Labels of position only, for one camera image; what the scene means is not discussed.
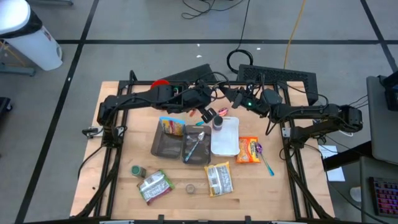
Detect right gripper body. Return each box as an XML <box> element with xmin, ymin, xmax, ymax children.
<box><xmin>231</xmin><ymin>81</ymin><xmax>265</xmax><ymax>110</ymax></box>

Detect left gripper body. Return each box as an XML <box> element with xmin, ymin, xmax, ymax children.
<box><xmin>186</xmin><ymin>80</ymin><xmax>218</xmax><ymax>124</ymax></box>

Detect black-lid spice jar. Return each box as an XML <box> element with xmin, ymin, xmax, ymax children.
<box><xmin>212</xmin><ymin>114</ymin><xmax>224</xmax><ymax>131</ymax></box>

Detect yellow red blue snack bag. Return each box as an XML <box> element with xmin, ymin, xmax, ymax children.
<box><xmin>159</xmin><ymin>116</ymin><xmax>186</xmax><ymax>137</ymax></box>

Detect green and white snack packet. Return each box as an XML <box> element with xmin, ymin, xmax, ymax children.
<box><xmin>137</xmin><ymin>169</ymin><xmax>175</xmax><ymax>206</ymax></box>

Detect black perforated case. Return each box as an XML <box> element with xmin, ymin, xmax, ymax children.
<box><xmin>236</xmin><ymin>64</ymin><xmax>318</xmax><ymax>106</ymax></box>

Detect red plastic bowl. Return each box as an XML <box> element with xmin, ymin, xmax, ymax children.
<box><xmin>150</xmin><ymin>79</ymin><xmax>171</xmax><ymax>91</ymax></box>

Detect orange ramen packet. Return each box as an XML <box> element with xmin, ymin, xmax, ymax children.
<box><xmin>235</xmin><ymin>136</ymin><xmax>261</xmax><ymax>165</ymax></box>

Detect yellow ramen packet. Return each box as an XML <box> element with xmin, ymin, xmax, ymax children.
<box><xmin>204</xmin><ymin>161</ymin><xmax>234</xmax><ymax>198</ymax></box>

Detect green-lid spice jar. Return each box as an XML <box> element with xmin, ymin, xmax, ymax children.
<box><xmin>131</xmin><ymin>165</ymin><xmax>147</xmax><ymax>180</ymax></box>

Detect white paper sheet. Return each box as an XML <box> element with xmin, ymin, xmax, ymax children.
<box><xmin>317</xmin><ymin>144</ymin><xmax>346</xmax><ymax>183</ymax></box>

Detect dark keyboard desk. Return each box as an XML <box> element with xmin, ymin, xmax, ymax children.
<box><xmin>359</xmin><ymin>155</ymin><xmax>398</xmax><ymax>224</ymax></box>

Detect white computer mouse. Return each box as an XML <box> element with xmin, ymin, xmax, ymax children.
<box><xmin>349</xmin><ymin>186</ymin><xmax>362</xmax><ymax>203</ymax></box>

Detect black box on grey desk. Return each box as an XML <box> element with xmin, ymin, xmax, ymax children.
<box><xmin>377</xmin><ymin>70</ymin><xmax>398</xmax><ymax>112</ymax></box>

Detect backlit keyboard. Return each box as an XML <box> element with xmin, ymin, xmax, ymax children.
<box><xmin>369</xmin><ymin>176</ymin><xmax>398</xmax><ymax>218</ymax></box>

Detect white trash can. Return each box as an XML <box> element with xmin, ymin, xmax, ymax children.
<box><xmin>0</xmin><ymin>0</ymin><xmax>63</xmax><ymax>72</ymax></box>

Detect pink spoon with teal handle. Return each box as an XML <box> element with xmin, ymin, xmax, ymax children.
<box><xmin>195</xmin><ymin>107</ymin><xmax>229</xmax><ymax>127</ymax></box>

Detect black coiled cable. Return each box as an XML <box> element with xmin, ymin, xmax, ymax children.
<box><xmin>226</xmin><ymin>0</ymin><xmax>254</xmax><ymax>75</ymax></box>

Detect black aluminium frame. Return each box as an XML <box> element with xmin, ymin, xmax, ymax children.
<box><xmin>70</xmin><ymin>70</ymin><xmax>336</xmax><ymax>224</ymax></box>

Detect yellow cable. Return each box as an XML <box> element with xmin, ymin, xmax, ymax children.
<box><xmin>283</xmin><ymin>0</ymin><xmax>308</xmax><ymax>70</ymax></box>

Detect black tangled floor cable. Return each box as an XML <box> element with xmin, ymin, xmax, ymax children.
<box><xmin>181</xmin><ymin>0</ymin><xmax>246</xmax><ymax>20</ymax></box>

